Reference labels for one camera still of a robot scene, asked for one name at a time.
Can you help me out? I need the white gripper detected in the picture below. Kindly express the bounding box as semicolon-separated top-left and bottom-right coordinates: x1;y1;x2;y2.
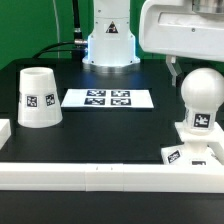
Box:
139;0;224;86

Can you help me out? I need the white lamp bulb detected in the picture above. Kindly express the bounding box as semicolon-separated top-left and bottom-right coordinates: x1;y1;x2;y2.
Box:
181;68;224;135

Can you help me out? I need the white lamp base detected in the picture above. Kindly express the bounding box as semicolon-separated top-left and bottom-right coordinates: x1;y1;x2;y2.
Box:
161;122;222;167

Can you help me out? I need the white lamp shade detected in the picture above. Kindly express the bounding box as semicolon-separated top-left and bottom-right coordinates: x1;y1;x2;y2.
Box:
18;67;62;128

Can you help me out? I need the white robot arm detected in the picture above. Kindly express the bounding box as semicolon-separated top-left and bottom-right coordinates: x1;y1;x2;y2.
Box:
83;0;224;77

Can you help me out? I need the white fiducial marker sheet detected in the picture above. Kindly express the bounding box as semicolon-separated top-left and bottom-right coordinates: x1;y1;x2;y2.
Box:
61;89;154;109

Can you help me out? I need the white right fence bar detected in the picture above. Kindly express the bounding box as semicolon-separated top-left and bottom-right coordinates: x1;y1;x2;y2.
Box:
208;123;224;166

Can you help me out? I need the white fence bar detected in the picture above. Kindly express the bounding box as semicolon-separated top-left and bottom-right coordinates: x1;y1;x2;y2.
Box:
208;123;224;166
0;119;11;150
0;163;224;193

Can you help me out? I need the white front fence bar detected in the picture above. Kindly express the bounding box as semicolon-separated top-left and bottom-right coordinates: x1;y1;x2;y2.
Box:
0;163;224;193

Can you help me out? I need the white left fence bar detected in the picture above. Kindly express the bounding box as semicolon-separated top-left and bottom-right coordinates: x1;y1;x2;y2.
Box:
0;119;11;150

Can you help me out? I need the black cable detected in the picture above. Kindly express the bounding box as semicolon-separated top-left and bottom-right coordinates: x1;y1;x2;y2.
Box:
32;0;89;60

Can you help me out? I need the thin grey cable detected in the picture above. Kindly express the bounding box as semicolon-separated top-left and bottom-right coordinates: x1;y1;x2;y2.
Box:
52;0;62;60

